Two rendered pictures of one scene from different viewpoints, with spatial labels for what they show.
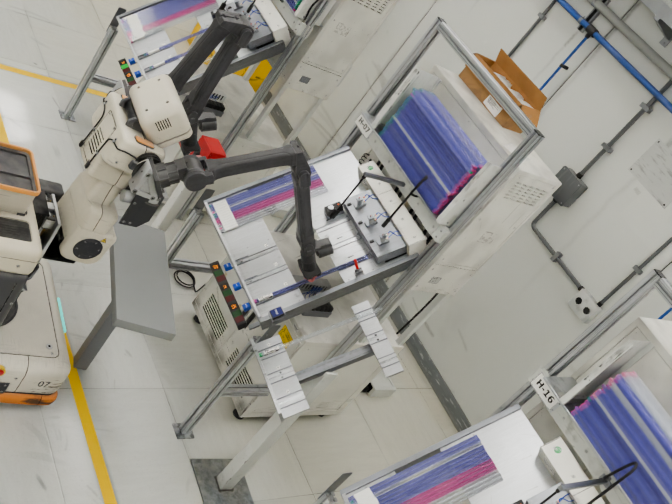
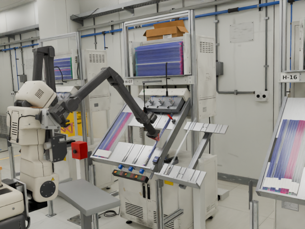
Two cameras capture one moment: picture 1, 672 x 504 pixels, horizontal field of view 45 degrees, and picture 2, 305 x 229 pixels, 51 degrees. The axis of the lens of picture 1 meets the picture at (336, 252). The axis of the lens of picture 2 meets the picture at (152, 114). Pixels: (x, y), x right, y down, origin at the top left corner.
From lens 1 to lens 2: 1.27 m
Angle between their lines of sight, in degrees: 21
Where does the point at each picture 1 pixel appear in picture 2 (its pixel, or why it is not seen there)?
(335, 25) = (91, 75)
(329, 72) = (103, 97)
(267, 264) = (135, 151)
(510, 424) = (290, 105)
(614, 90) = (201, 27)
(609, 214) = (238, 61)
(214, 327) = (137, 214)
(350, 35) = not seen: hidden behind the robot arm
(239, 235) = (115, 154)
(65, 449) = not seen: outside the picture
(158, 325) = (108, 201)
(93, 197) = (32, 158)
